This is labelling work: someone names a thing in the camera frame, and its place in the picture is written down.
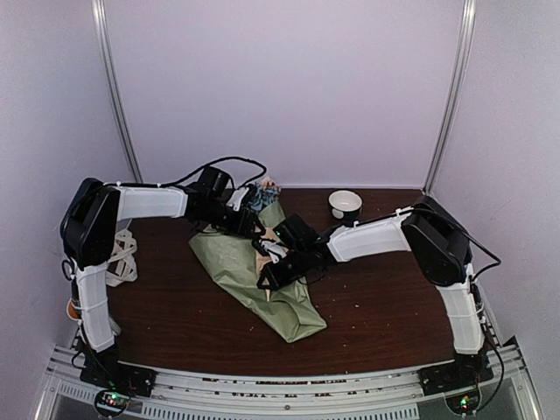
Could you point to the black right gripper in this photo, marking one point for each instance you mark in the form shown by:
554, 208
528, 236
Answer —
269, 272

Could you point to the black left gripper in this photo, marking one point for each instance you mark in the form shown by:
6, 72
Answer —
244, 226

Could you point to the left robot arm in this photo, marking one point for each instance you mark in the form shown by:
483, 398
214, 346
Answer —
88, 232

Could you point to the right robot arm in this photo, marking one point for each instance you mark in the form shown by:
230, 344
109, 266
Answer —
442, 250

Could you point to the white and dark bowl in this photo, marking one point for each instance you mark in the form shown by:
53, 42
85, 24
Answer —
345, 205

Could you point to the white ribbon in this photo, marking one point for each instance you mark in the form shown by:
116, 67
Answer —
122, 266

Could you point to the orange and white cup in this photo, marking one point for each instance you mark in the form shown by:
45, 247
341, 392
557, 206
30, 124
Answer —
71, 311

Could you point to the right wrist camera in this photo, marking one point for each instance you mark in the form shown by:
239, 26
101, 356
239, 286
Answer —
270, 248

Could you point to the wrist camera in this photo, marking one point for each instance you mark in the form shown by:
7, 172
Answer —
241, 197
270, 248

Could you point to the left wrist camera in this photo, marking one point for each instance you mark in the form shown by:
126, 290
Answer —
241, 197

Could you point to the aluminium front rail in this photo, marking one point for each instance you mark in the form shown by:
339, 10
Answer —
390, 394

